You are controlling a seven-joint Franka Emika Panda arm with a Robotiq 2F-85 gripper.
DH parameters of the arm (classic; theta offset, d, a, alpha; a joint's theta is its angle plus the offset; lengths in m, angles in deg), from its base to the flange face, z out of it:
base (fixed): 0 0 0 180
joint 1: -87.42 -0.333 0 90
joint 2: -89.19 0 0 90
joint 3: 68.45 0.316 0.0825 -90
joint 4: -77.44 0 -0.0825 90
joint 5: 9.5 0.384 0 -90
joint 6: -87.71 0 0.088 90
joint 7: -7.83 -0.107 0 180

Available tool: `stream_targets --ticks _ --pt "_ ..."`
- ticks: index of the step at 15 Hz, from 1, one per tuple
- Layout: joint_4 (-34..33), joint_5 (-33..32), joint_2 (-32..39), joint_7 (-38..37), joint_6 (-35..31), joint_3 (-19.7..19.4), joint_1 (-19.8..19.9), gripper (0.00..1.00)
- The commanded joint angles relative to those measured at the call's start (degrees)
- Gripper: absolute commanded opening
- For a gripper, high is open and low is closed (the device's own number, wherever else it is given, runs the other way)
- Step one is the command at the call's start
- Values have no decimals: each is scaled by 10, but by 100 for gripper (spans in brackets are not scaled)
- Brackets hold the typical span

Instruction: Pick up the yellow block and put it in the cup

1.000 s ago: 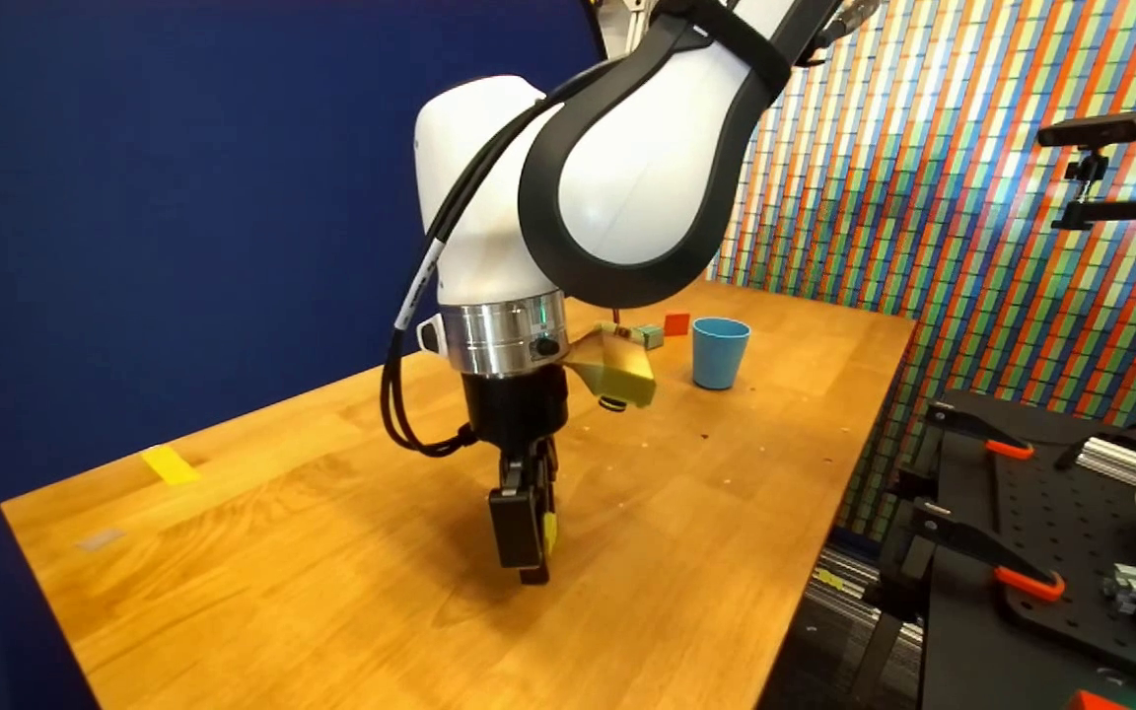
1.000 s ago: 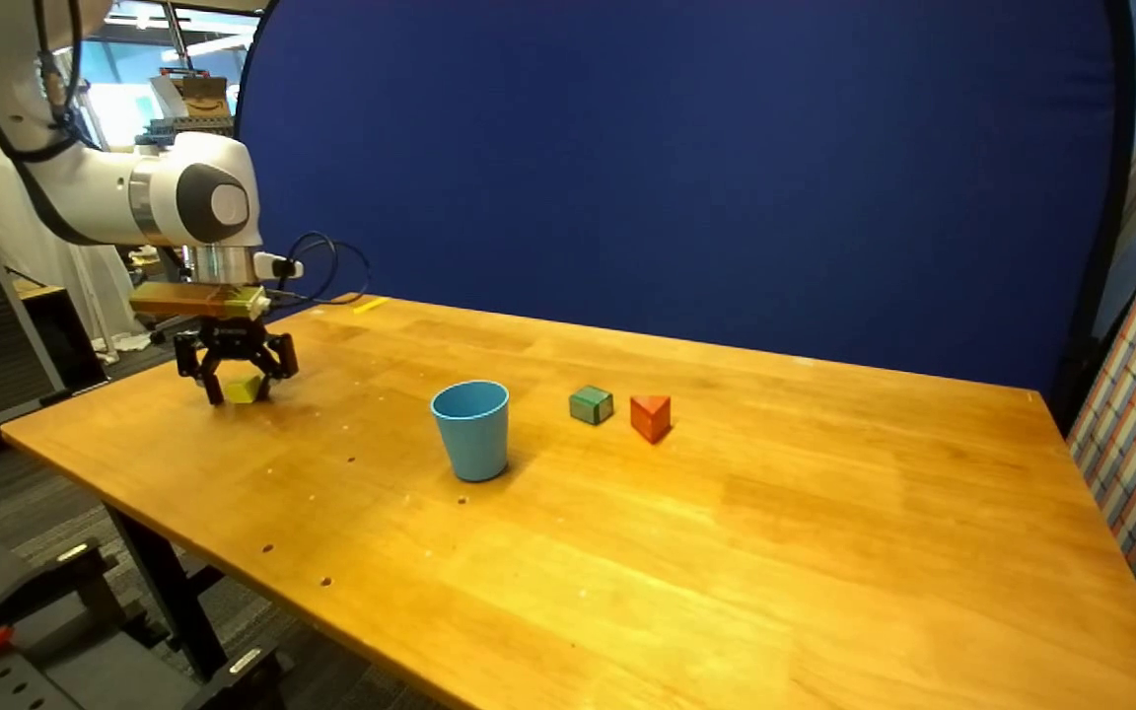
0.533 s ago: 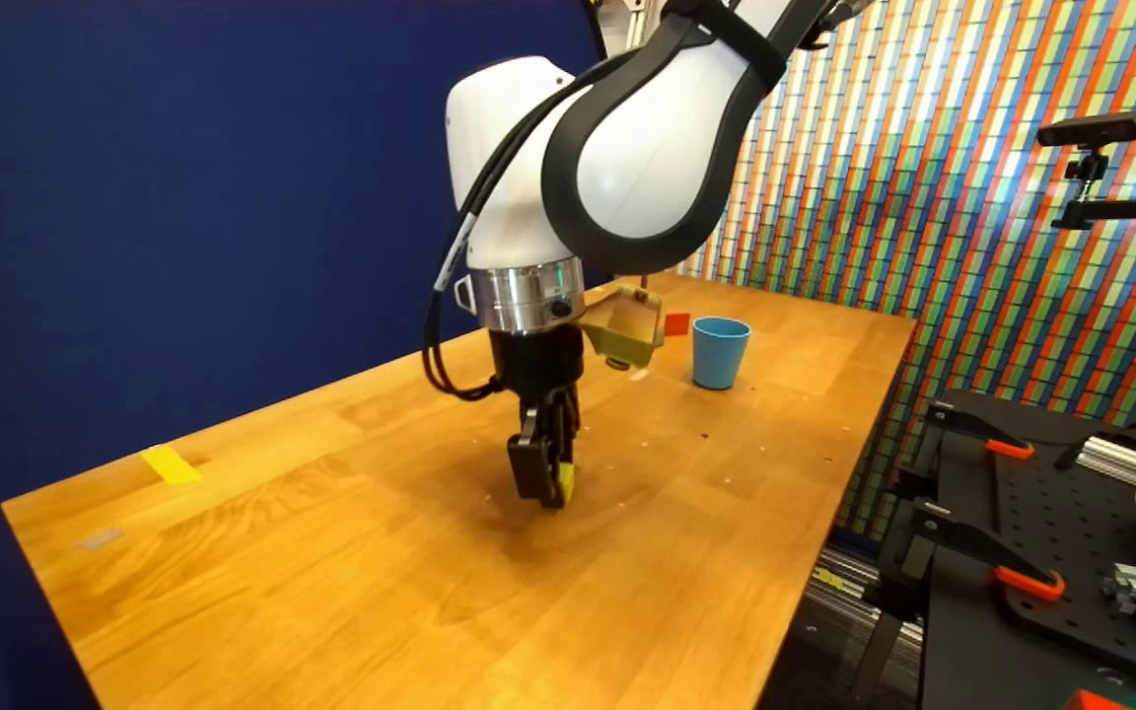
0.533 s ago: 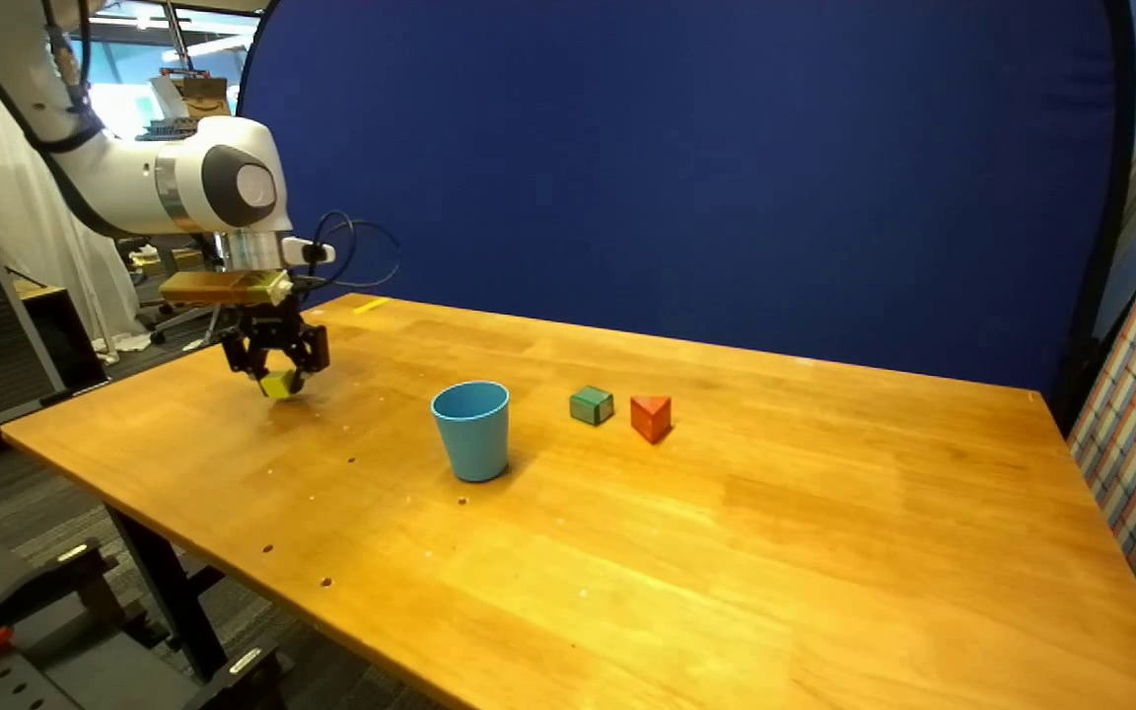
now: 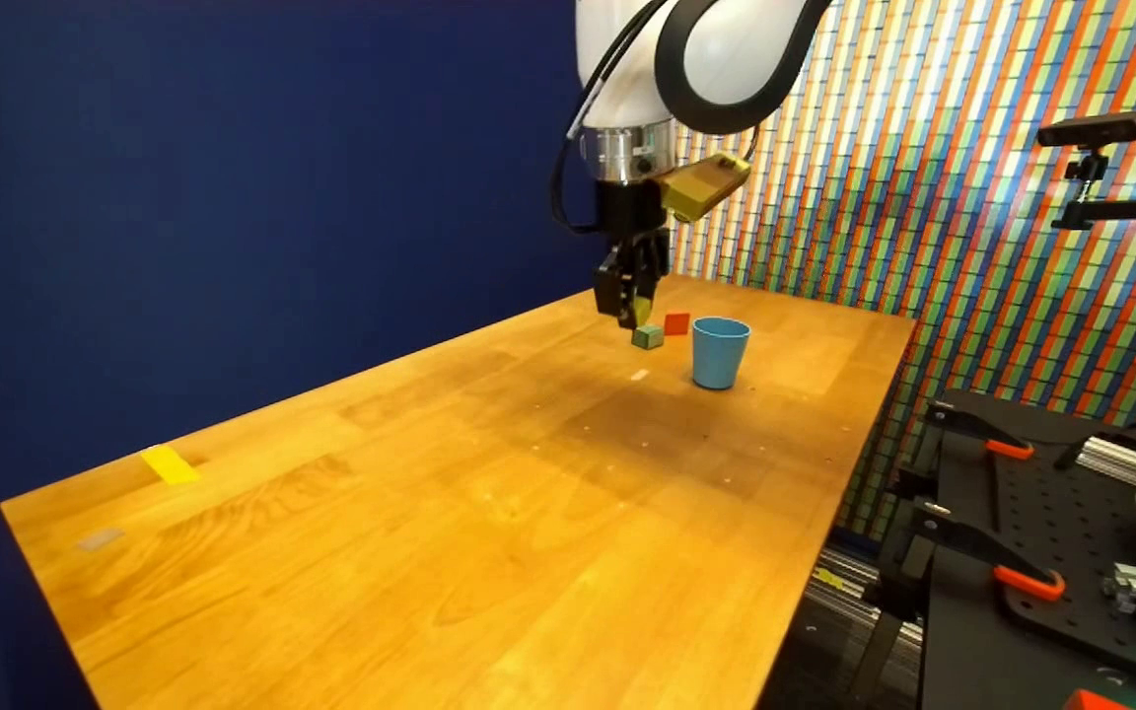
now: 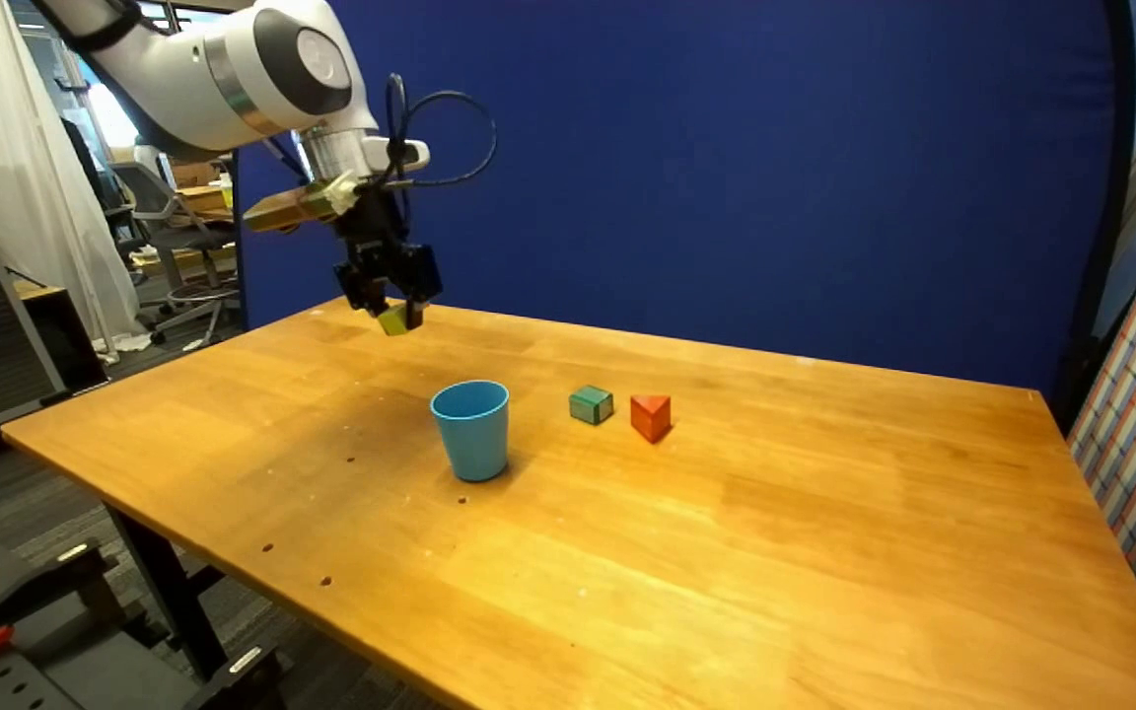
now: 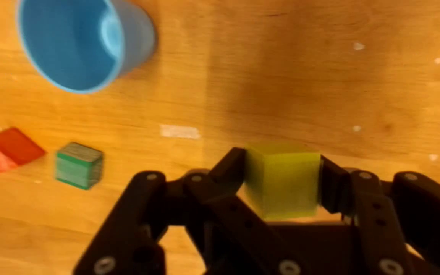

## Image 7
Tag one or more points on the green block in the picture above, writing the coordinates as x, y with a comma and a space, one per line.
79, 165

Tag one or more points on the white tape piece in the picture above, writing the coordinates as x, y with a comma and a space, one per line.
180, 132

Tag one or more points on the blue cup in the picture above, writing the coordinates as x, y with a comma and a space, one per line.
80, 40

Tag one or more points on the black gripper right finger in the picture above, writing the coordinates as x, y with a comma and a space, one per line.
391, 219

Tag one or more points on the yellow block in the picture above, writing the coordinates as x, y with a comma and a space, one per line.
284, 184

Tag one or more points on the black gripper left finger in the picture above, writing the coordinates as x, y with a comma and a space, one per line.
190, 219

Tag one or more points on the red block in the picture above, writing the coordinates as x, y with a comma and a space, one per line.
10, 149

